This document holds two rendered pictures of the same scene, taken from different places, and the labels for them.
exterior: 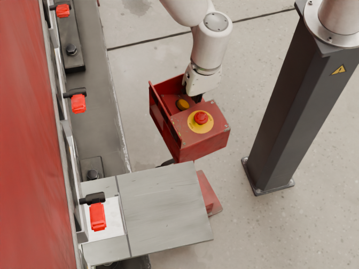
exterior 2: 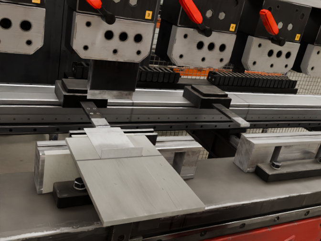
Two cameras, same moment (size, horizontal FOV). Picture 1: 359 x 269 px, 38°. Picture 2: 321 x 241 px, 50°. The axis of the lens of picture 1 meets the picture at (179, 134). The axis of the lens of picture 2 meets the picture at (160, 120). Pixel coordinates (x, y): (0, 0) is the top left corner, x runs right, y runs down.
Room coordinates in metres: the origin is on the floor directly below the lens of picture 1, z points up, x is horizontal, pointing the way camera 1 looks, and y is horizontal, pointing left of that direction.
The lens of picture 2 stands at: (0.27, -0.49, 1.34)
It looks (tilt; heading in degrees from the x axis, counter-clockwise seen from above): 22 degrees down; 77
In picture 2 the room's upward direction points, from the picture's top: 12 degrees clockwise
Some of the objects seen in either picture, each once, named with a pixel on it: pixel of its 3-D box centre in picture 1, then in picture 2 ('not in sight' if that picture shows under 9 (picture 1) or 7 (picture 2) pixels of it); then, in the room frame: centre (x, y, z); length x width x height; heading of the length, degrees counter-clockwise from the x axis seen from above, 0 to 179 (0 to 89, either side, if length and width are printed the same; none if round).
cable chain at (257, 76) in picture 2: not in sight; (254, 80); (0.93, 0.82, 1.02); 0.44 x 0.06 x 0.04; 17
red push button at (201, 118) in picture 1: (200, 119); not in sight; (0.70, -0.05, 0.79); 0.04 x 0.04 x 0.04
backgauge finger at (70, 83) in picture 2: not in sight; (88, 102); (0.27, 0.35, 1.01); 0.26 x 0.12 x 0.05; 107
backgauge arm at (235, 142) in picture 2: not in sight; (210, 128); (0.77, 0.75, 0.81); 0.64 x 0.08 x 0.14; 107
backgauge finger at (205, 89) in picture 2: not in sight; (219, 104); (0.67, 0.48, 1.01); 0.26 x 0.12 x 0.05; 107
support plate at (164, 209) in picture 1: (141, 211); (128, 170); (0.36, 0.06, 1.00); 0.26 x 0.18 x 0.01; 107
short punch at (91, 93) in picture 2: not in sight; (112, 77); (0.31, 0.21, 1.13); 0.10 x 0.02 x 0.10; 17
